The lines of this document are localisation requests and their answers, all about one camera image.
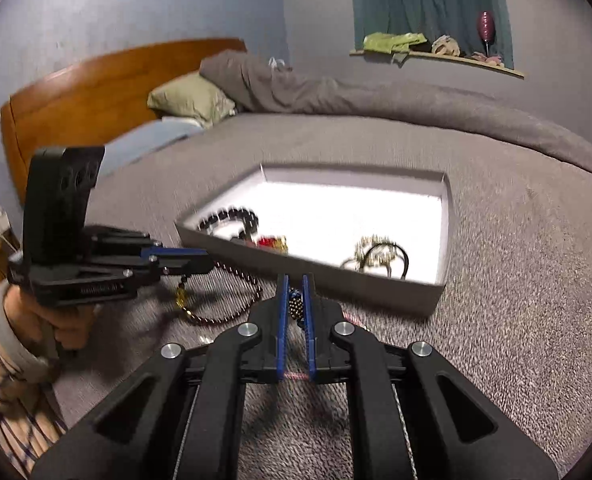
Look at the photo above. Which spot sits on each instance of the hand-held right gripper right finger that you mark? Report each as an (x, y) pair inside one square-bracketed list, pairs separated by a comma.
[(310, 330)]

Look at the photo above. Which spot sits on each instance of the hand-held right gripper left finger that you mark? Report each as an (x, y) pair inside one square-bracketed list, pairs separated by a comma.
[(281, 330)]

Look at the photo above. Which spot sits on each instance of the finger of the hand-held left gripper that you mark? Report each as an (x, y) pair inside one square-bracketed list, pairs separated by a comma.
[(151, 251), (186, 260)]

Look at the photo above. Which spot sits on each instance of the grey cardboard box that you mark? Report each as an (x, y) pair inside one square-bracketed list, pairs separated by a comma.
[(376, 295)]

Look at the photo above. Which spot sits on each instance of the person's left forearm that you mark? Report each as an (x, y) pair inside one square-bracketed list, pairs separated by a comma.
[(1, 360)]

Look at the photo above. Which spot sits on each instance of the person's left hand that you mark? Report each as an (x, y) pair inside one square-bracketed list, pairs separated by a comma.
[(71, 327)]

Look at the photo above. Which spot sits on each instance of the blue pillow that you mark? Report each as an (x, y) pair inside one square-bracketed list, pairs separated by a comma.
[(141, 142)]

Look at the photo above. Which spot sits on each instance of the wooden headboard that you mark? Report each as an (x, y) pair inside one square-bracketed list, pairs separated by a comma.
[(76, 90)]

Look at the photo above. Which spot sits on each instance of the green pillow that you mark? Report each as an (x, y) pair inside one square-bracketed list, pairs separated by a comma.
[(191, 97)]

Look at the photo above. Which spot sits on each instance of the grey bedspread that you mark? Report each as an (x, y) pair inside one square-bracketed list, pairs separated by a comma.
[(501, 310)]

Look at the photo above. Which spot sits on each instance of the white plastic bag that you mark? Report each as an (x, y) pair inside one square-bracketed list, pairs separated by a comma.
[(278, 63)]

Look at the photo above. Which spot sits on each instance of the grey duvet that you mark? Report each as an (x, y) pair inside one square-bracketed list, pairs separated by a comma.
[(426, 110)]

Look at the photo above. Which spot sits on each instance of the green cloth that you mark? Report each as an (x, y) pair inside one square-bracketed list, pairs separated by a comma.
[(386, 42)]

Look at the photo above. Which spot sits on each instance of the beige cloth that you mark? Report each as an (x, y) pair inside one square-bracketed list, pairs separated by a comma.
[(446, 46)]

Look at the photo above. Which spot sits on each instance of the small pink cloth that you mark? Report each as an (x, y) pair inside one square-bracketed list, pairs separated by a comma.
[(488, 59)]

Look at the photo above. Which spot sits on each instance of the window sill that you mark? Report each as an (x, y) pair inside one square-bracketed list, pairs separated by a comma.
[(506, 71)]

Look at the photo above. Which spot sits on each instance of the teal curtain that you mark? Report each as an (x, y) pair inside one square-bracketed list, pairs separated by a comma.
[(426, 0)]

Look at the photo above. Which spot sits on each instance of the pink goblet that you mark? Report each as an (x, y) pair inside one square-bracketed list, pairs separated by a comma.
[(486, 25)]

